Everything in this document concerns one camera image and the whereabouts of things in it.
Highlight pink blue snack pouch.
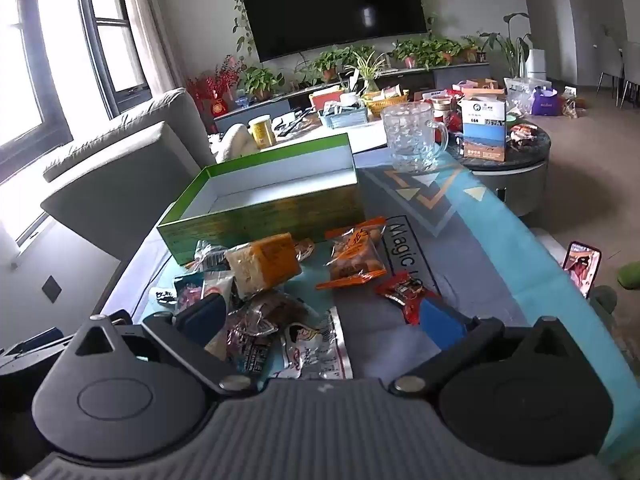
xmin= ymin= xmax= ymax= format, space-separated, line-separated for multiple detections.
xmin=174 ymin=271 xmax=234 ymax=313

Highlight dark chocolate cake packet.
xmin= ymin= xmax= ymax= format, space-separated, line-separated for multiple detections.
xmin=227 ymin=289 xmax=316 ymax=377

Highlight orange cracker packet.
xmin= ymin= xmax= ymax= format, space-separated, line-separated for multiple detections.
xmin=224 ymin=233 xmax=302 ymax=299

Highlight orange peanut snack bag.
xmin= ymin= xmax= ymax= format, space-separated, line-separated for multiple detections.
xmin=314 ymin=217 xmax=387 ymax=290

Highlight red candy bar wrapper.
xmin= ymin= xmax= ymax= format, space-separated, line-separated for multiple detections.
xmin=375 ymin=272 xmax=442 ymax=326

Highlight blue patterned table mat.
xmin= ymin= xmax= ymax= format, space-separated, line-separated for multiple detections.
xmin=134 ymin=148 xmax=640 ymax=461

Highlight smartphone with lit screen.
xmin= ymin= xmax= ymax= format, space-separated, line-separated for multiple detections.
xmin=562 ymin=240 xmax=602 ymax=298

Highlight white red snack pouch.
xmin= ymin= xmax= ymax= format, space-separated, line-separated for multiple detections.
xmin=271 ymin=307 xmax=354 ymax=380

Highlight grey sofa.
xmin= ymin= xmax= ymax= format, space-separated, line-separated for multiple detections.
xmin=41 ymin=88 xmax=215 ymax=261

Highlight green cardboard box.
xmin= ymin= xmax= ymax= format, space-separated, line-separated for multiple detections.
xmin=157 ymin=133 xmax=364 ymax=264

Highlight yellow tin can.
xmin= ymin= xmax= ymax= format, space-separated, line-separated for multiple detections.
xmin=248 ymin=115 xmax=277 ymax=150

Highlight clear glass mug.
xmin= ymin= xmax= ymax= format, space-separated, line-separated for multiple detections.
xmin=381 ymin=102 xmax=449 ymax=174

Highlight blue white carton box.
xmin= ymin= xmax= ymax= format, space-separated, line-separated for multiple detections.
xmin=460 ymin=94 xmax=506 ymax=162

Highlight round white coffee table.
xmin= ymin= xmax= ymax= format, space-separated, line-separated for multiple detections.
xmin=214 ymin=109 xmax=396 ymax=156

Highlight red flower decoration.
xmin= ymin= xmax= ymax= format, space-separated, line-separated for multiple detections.
xmin=186 ymin=54 xmax=245 ymax=117

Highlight purple gift bag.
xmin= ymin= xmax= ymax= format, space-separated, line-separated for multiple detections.
xmin=532 ymin=87 xmax=562 ymax=117

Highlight blue plastic tray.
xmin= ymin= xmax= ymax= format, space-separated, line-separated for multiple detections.
xmin=318 ymin=107 xmax=369 ymax=129

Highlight yellow wicker basket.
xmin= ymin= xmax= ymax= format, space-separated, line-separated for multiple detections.
xmin=362 ymin=90 xmax=409 ymax=119

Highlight wall mounted black television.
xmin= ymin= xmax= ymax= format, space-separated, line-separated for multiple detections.
xmin=242 ymin=0 xmax=427 ymax=61

